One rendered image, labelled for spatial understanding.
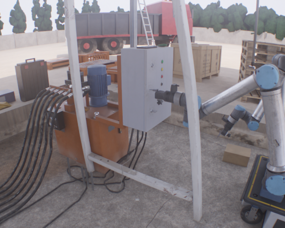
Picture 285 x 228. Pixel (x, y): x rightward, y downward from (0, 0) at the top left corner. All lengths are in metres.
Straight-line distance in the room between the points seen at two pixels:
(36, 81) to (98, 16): 6.67
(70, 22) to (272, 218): 2.08
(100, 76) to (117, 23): 7.96
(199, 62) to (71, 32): 3.25
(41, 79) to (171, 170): 2.62
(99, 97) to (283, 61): 1.73
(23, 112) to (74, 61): 1.88
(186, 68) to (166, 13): 10.05
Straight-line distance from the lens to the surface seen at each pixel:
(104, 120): 1.79
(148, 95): 1.45
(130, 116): 1.57
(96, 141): 2.01
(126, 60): 1.48
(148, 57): 1.39
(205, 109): 1.40
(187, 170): 2.25
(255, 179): 1.78
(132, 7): 8.25
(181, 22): 1.12
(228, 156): 2.44
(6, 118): 3.32
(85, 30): 9.73
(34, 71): 3.65
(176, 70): 4.81
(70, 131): 2.24
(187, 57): 1.12
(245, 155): 2.42
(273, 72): 1.08
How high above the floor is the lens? 1.36
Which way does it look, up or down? 22 degrees down
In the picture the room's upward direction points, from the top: straight up
